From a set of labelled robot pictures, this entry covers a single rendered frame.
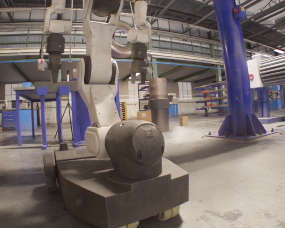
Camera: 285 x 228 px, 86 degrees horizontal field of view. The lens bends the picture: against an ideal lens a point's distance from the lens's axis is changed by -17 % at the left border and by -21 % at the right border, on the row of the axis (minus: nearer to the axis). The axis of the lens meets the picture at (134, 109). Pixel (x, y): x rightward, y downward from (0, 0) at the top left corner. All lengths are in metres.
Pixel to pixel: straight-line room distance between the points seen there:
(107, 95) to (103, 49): 0.22
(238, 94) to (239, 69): 0.32
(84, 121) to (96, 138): 2.27
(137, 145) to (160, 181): 0.14
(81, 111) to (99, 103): 2.09
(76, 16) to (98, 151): 10.23
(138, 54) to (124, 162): 0.61
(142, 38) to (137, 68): 0.17
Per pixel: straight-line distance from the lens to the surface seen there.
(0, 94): 15.35
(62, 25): 0.88
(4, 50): 9.74
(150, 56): 1.76
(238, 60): 2.53
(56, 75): 0.82
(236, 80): 2.48
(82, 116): 2.91
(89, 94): 0.87
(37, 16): 10.80
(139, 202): 0.55
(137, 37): 1.00
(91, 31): 0.92
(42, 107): 2.53
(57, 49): 0.85
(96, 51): 0.90
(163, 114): 3.73
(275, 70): 4.37
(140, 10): 1.05
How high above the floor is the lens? 0.38
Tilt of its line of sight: 2 degrees up
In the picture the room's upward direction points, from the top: 3 degrees counter-clockwise
